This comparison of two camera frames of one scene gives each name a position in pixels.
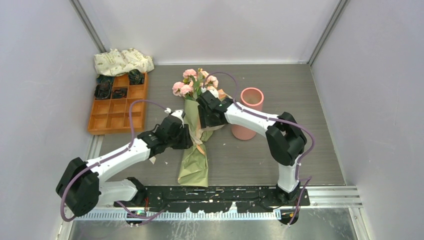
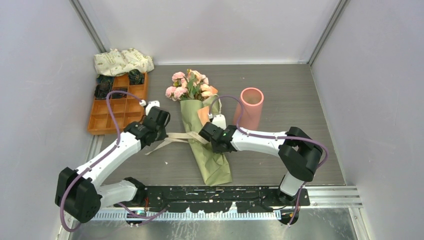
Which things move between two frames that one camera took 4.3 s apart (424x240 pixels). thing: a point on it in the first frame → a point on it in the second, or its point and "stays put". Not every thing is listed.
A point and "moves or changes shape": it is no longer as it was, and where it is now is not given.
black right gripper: x=205 y=121 → x=215 y=149
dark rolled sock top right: x=135 y=77 stays put
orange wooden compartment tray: x=111 y=115 stays put
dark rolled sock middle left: x=103 y=91 stays put
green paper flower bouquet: x=194 y=172 moves or changes shape
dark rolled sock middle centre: x=121 y=93 stays put
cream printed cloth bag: x=115 y=62 stays put
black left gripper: x=186 y=141 → x=163 y=134
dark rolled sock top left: x=102 y=79 stays put
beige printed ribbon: x=197 y=142 moves or changes shape
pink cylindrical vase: x=252 y=97 stays put
